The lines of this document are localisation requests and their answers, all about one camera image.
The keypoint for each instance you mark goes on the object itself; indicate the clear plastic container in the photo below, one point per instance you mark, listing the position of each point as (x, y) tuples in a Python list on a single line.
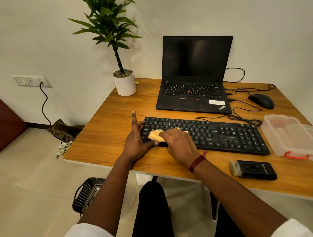
[(283, 136)]

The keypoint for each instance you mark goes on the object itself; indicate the yellow cloth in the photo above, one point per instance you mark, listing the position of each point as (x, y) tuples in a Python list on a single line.
[(155, 135)]

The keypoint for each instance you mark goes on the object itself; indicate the white flower bunch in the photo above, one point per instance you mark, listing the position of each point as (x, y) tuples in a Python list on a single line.
[(64, 147)]

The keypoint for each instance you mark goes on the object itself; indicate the green leafy plant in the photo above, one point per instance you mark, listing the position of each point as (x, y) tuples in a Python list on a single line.
[(107, 24)]

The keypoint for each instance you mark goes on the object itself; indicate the black table leg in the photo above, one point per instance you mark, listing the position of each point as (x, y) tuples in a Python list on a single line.
[(214, 206), (154, 178)]

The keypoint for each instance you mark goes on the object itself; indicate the person's left hand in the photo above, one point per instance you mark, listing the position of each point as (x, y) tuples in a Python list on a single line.
[(134, 146)]

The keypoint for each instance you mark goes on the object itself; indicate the dark brown cabinet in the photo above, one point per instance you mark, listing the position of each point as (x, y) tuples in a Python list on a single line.
[(9, 127)]

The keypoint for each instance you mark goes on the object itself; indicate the black laptop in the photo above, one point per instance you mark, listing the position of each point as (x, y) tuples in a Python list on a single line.
[(195, 58)]

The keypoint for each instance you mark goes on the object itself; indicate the black computer mouse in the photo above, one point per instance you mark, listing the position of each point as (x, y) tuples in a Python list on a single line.
[(261, 101)]

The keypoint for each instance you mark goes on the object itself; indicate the black keyboard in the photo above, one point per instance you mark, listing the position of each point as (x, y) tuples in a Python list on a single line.
[(227, 138)]

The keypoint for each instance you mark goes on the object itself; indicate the white plant pot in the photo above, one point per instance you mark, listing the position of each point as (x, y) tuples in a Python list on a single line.
[(125, 86)]

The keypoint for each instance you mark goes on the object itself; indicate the black woven basket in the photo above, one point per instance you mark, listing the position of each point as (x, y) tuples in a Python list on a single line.
[(82, 195)]

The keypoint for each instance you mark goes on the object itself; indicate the person's black trousers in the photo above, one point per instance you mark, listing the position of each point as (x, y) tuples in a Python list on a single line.
[(151, 210)]

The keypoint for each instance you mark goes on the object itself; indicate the person's right hand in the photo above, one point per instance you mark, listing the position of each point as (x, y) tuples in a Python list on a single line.
[(181, 146)]

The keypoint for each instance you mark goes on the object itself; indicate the person's white shirt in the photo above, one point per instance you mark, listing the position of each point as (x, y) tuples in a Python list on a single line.
[(85, 230)]

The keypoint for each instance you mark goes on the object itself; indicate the brown patterned bag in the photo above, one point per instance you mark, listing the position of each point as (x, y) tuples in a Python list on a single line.
[(64, 131)]

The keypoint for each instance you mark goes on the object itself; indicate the white wall socket panel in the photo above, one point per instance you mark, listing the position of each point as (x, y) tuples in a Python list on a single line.
[(28, 81)]

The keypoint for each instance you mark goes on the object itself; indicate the red wrist band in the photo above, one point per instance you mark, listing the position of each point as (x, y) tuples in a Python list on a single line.
[(196, 162)]

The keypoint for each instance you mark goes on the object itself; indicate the person's left forearm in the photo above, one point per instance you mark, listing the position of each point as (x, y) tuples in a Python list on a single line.
[(107, 197)]

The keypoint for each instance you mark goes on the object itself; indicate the black cleaning brush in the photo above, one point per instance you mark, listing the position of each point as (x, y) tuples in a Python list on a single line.
[(256, 169)]

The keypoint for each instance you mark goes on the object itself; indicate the person's right forearm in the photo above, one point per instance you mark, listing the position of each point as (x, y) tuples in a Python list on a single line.
[(237, 202)]

